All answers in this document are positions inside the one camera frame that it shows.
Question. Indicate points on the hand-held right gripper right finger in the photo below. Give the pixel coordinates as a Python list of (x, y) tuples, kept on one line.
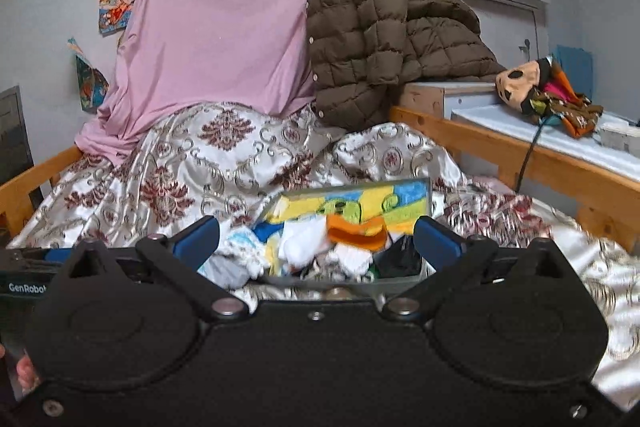
[(435, 239)]

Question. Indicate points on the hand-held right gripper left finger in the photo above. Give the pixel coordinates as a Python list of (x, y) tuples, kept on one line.
[(200, 237)]

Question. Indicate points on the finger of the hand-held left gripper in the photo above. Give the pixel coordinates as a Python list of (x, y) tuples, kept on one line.
[(57, 255)]

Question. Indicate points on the black cloth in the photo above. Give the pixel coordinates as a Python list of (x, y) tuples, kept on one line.
[(400, 259)]

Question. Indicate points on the white cloth with blue print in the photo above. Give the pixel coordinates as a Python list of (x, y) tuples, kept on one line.
[(240, 252)]

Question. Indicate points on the yellow cloth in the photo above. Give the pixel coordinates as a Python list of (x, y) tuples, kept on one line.
[(272, 252)]

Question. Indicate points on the orange knit cloth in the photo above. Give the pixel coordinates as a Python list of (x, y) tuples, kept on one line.
[(355, 232)]

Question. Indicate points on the white sock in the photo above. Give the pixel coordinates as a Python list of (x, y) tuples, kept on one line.
[(352, 262), (305, 239)]

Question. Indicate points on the cartoon print storage box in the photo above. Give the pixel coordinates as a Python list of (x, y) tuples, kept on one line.
[(350, 202)]

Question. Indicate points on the person's left hand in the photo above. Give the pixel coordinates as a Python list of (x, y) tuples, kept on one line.
[(25, 374)]

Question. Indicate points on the floral satin blanket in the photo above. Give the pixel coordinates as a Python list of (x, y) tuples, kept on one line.
[(200, 167)]

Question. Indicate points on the light wooden crate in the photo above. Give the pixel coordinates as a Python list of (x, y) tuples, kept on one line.
[(425, 99)]

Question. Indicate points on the white desk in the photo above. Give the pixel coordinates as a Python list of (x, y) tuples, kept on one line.
[(550, 142)]

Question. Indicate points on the plush doll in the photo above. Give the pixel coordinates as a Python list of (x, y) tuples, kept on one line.
[(520, 82)]

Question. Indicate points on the pink bed sheet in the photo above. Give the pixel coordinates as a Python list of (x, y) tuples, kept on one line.
[(215, 32)]

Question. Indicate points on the white box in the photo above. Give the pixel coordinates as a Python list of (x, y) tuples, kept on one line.
[(620, 138)]

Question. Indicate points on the brown puffer jacket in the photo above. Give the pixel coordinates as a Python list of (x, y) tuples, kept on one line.
[(380, 32)]

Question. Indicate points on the wooden bed frame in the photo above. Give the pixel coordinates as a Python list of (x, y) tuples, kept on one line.
[(500, 152)]

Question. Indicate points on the cartoon wall poster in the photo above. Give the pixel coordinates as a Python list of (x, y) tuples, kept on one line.
[(90, 82), (120, 7)]

